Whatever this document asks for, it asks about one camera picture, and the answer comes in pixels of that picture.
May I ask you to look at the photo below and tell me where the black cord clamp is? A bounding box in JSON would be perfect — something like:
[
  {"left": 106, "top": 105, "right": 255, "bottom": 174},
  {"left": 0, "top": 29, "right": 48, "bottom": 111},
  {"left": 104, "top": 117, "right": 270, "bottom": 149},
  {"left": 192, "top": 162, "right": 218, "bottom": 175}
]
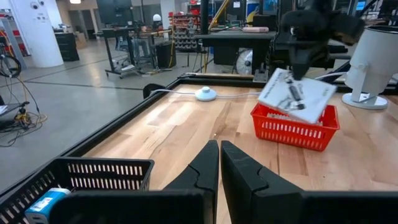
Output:
[{"left": 142, "top": 83, "right": 167, "bottom": 100}]

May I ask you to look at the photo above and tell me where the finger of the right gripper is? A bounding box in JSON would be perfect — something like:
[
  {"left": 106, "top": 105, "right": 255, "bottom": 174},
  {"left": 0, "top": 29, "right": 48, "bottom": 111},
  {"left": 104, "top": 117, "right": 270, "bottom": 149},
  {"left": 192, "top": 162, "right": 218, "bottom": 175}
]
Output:
[{"left": 287, "top": 49, "right": 315, "bottom": 82}]

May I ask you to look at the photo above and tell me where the black plastic basket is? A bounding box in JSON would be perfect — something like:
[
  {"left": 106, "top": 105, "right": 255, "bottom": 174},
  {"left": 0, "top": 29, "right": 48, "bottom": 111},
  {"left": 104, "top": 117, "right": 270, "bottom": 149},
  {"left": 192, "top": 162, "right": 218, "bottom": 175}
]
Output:
[{"left": 0, "top": 157, "right": 155, "bottom": 224}]

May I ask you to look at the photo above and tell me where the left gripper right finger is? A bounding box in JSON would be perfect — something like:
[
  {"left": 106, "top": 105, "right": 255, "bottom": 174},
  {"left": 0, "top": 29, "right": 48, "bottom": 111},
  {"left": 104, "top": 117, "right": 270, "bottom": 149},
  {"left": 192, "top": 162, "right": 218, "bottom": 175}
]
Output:
[{"left": 220, "top": 139, "right": 304, "bottom": 224}]

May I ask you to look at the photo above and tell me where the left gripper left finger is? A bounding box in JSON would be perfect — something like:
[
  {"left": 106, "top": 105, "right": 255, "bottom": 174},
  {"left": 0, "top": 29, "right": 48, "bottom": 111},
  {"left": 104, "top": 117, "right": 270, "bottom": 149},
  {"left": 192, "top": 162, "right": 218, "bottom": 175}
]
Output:
[{"left": 163, "top": 139, "right": 221, "bottom": 224}]

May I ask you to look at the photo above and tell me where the clear glass cup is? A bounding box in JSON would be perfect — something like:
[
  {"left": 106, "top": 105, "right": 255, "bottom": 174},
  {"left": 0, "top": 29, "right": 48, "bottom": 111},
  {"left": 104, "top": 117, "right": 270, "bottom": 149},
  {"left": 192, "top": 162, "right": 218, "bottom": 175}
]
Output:
[{"left": 341, "top": 24, "right": 398, "bottom": 110}]

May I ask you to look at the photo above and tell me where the black monitor pole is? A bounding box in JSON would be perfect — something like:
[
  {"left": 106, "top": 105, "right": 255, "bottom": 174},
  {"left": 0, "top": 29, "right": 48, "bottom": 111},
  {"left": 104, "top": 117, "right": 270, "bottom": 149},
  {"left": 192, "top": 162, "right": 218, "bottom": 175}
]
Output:
[{"left": 200, "top": 0, "right": 210, "bottom": 35}]

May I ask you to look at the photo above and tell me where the black cable coil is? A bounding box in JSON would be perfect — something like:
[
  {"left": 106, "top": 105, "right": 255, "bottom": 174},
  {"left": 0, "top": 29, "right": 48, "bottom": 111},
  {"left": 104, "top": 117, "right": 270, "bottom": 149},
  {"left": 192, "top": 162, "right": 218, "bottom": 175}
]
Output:
[{"left": 0, "top": 52, "right": 22, "bottom": 78}]

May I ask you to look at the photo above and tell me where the yellow extension cable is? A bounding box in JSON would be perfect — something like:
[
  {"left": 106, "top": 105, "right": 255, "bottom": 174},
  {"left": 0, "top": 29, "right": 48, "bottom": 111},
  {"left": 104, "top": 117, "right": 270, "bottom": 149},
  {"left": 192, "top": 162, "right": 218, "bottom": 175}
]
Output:
[{"left": 12, "top": 102, "right": 49, "bottom": 125}]

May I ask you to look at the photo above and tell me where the white round fan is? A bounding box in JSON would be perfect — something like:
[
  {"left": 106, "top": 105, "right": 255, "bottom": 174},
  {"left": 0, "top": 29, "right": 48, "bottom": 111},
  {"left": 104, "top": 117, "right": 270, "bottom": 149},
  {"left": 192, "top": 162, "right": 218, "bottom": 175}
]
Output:
[{"left": 235, "top": 49, "right": 254, "bottom": 75}]

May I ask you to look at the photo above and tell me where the pink flat object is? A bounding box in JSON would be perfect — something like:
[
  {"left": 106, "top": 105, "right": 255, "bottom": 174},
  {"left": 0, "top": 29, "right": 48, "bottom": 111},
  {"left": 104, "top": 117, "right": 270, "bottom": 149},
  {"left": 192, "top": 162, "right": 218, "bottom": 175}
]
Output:
[{"left": 242, "top": 26, "right": 270, "bottom": 34}]

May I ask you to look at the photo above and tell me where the blue USB wall charger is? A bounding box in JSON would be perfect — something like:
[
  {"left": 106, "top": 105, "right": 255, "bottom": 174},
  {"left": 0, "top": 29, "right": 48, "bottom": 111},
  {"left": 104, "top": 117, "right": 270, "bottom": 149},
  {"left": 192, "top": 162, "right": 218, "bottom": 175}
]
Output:
[{"left": 24, "top": 187, "right": 72, "bottom": 224}]

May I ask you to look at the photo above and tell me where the white Acer card reader box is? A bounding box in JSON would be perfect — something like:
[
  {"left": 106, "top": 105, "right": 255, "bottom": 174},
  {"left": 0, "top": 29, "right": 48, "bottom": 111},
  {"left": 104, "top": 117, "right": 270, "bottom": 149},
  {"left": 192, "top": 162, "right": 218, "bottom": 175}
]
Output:
[
  {"left": 257, "top": 67, "right": 338, "bottom": 124},
  {"left": 266, "top": 112, "right": 324, "bottom": 127}
]

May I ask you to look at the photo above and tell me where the dark monitor on rolling desk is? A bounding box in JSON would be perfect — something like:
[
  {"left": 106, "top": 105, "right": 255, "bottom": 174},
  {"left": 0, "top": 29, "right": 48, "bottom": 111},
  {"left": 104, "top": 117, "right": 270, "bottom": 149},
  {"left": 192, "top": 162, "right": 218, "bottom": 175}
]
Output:
[{"left": 96, "top": 0, "right": 134, "bottom": 26}]

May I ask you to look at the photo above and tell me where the black floor bin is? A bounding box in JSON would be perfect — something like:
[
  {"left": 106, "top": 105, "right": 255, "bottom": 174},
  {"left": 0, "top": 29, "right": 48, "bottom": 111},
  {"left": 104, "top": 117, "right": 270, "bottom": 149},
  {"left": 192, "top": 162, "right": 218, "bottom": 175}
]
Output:
[{"left": 155, "top": 40, "right": 177, "bottom": 69}]

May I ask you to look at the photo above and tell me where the black rolling desk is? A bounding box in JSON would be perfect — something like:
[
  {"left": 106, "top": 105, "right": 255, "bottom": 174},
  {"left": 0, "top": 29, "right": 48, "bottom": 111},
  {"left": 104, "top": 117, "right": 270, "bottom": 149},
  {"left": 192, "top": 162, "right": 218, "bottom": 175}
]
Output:
[{"left": 102, "top": 27, "right": 174, "bottom": 78}]

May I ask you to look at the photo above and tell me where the white lamp cord with switch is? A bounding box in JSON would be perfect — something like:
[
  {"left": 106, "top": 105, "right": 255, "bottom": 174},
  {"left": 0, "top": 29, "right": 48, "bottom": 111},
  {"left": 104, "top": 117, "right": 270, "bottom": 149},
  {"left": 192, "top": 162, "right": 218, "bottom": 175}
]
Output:
[{"left": 148, "top": 71, "right": 348, "bottom": 102}]

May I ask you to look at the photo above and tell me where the red plastic basket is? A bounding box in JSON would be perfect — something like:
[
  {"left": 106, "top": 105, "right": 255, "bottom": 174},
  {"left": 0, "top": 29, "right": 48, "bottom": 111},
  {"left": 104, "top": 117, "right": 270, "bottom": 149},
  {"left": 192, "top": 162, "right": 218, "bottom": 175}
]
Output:
[{"left": 250, "top": 102, "right": 341, "bottom": 152}]

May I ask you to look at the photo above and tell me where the brown cardboard box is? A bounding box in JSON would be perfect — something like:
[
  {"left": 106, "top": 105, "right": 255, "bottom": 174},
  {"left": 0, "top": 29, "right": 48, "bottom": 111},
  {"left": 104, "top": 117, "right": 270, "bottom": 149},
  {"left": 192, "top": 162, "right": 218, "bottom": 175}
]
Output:
[{"left": 74, "top": 32, "right": 88, "bottom": 49}]

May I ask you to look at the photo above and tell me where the yellow diagonal pole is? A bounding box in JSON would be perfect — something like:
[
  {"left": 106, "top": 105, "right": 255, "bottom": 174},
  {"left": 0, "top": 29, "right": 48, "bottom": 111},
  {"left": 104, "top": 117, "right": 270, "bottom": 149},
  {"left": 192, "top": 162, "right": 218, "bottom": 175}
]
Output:
[{"left": 208, "top": 0, "right": 231, "bottom": 30}]

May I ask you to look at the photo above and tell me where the red parts shelf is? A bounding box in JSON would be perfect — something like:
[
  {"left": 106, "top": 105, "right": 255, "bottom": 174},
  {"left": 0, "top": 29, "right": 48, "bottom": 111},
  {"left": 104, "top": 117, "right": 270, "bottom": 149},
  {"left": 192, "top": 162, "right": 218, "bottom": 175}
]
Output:
[{"left": 169, "top": 11, "right": 201, "bottom": 52}]

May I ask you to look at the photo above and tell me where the black drawer cabinet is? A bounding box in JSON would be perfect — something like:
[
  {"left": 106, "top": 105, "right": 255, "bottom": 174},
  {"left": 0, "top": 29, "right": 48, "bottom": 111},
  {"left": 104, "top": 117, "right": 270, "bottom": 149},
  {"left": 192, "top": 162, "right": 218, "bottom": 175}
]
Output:
[{"left": 55, "top": 32, "right": 80, "bottom": 62}]

